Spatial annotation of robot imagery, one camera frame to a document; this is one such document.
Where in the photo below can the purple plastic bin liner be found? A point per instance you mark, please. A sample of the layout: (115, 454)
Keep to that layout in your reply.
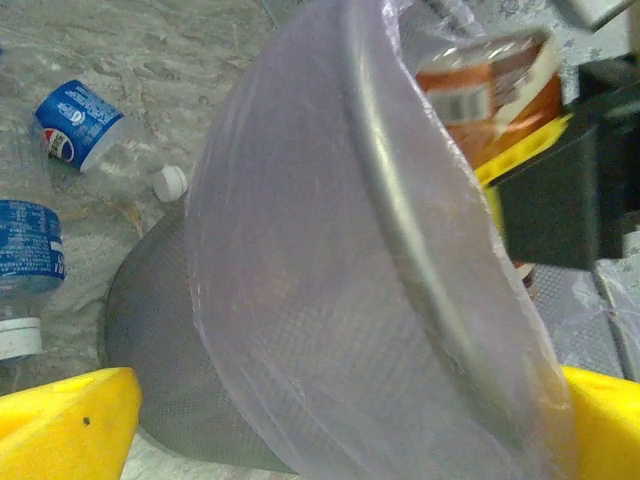
(300, 225)

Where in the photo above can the grey metal mesh bin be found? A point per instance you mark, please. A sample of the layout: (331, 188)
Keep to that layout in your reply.
(165, 350)

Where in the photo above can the copper orange label bottle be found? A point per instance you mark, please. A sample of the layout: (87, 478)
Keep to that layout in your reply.
(530, 110)

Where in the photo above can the clear bottle blue Pepsi label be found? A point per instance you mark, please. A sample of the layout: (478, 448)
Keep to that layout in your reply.
(75, 120)

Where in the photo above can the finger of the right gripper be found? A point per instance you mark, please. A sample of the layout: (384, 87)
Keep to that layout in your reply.
(550, 210)

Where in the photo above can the clear bottle blue Pocari label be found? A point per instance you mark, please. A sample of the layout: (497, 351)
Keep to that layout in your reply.
(25, 245)

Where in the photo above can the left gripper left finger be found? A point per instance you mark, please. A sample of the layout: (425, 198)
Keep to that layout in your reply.
(60, 430)

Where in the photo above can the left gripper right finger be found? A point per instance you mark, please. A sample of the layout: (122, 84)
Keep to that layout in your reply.
(610, 430)

